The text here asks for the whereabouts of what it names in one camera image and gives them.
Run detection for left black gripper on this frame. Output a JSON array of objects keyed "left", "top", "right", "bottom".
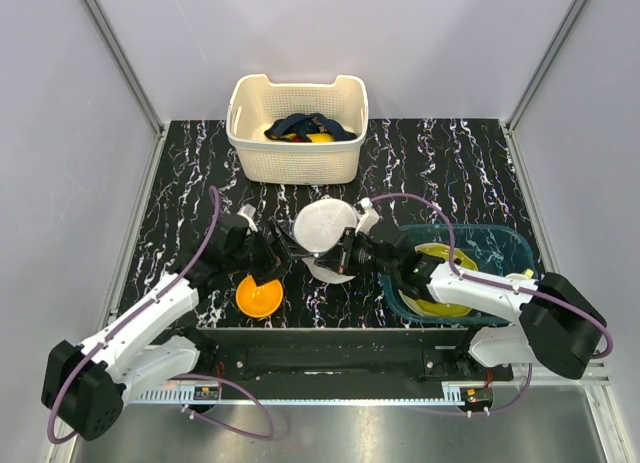
[{"left": 226, "top": 217, "right": 309, "bottom": 285}]

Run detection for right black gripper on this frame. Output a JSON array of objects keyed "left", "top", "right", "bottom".
[{"left": 315, "top": 228, "right": 398, "bottom": 278}]

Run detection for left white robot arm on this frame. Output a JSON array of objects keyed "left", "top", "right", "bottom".
[{"left": 41, "top": 213, "right": 307, "bottom": 441}]

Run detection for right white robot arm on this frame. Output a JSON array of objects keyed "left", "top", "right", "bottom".
[{"left": 313, "top": 224, "right": 607, "bottom": 380}]

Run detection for cream perforated laundry basket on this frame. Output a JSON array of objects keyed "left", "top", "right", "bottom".
[{"left": 226, "top": 74, "right": 369, "bottom": 185}]

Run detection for orange plastic bowl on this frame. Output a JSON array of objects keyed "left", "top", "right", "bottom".
[{"left": 235, "top": 275, "right": 284, "bottom": 318}]

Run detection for white plate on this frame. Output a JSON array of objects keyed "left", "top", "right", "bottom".
[{"left": 396, "top": 288, "right": 415, "bottom": 312}]

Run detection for yellow-green dotted plate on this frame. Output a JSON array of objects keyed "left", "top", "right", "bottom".
[{"left": 413, "top": 243, "right": 478, "bottom": 318}]

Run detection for navy and yellow clothes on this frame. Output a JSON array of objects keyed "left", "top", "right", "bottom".
[{"left": 264, "top": 113, "right": 357, "bottom": 143}]

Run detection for teal transparent plastic bin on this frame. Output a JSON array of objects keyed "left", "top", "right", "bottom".
[{"left": 379, "top": 224, "right": 538, "bottom": 328}]

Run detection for pale yellow cup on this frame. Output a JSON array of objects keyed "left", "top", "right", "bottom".
[{"left": 505, "top": 268, "right": 536, "bottom": 285}]

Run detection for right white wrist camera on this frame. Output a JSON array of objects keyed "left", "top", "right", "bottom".
[{"left": 355, "top": 197, "right": 380, "bottom": 235}]

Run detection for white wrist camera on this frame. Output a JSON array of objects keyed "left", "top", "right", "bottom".
[
  {"left": 237, "top": 204, "right": 259, "bottom": 233},
  {"left": 355, "top": 197, "right": 380, "bottom": 235}
]

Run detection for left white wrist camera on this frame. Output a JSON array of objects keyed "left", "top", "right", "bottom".
[{"left": 237, "top": 204, "right": 259, "bottom": 233}]

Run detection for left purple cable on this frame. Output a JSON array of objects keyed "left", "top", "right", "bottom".
[{"left": 45, "top": 185, "right": 276, "bottom": 444}]

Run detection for purple cable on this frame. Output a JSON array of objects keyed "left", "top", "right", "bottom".
[
  {"left": 45, "top": 185, "right": 276, "bottom": 444},
  {"left": 369, "top": 192, "right": 615, "bottom": 418}
]

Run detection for left aluminium frame post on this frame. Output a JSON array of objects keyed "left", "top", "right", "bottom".
[{"left": 80, "top": 0, "right": 165, "bottom": 137}]

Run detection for aluminium frame post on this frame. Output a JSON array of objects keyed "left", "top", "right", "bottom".
[
  {"left": 504, "top": 0, "right": 601, "bottom": 134},
  {"left": 80, "top": 0, "right": 165, "bottom": 137}
]

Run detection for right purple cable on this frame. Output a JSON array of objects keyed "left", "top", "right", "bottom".
[{"left": 369, "top": 192, "right": 615, "bottom": 418}]

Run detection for right aluminium frame post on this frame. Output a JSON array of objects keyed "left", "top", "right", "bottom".
[{"left": 504, "top": 0, "right": 601, "bottom": 134}]

